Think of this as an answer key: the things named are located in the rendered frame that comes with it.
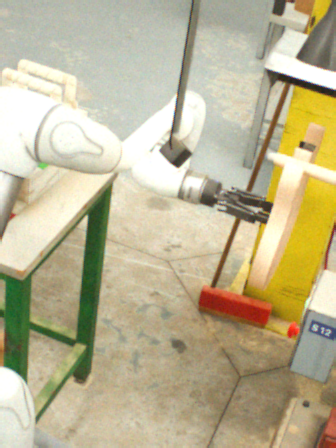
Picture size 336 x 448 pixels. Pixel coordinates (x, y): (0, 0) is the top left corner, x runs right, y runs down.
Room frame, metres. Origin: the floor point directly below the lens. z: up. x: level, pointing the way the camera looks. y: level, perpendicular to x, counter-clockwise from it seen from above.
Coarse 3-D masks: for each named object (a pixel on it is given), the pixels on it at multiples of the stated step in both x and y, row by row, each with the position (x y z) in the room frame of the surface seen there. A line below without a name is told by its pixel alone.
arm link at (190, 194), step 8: (184, 176) 1.81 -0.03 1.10; (192, 176) 1.81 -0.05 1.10; (200, 176) 1.81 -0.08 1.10; (208, 176) 1.84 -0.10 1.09; (184, 184) 1.79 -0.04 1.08; (192, 184) 1.79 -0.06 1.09; (200, 184) 1.79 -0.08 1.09; (184, 192) 1.78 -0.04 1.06; (192, 192) 1.78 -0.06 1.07; (200, 192) 1.79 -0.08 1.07; (192, 200) 1.78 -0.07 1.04
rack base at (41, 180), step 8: (40, 168) 1.84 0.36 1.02; (48, 168) 1.87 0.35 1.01; (56, 168) 1.92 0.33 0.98; (32, 176) 1.80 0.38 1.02; (40, 176) 1.83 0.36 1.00; (48, 176) 1.88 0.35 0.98; (56, 176) 1.92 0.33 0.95; (24, 184) 1.78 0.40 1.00; (32, 184) 1.80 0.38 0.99; (40, 184) 1.84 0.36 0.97; (48, 184) 1.88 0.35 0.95; (24, 192) 1.78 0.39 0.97; (32, 192) 1.80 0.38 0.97; (40, 192) 1.84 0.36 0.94; (24, 200) 1.78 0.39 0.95; (32, 200) 1.80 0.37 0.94
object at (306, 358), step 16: (320, 288) 1.40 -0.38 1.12; (320, 304) 1.34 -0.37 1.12; (304, 320) 1.33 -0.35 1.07; (320, 320) 1.31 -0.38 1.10; (304, 336) 1.32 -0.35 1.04; (320, 336) 1.31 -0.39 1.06; (304, 352) 1.31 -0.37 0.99; (320, 352) 1.30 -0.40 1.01; (288, 368) 1.32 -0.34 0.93; (304, 368) 1.31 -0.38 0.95; (320, 368) 1.30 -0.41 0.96
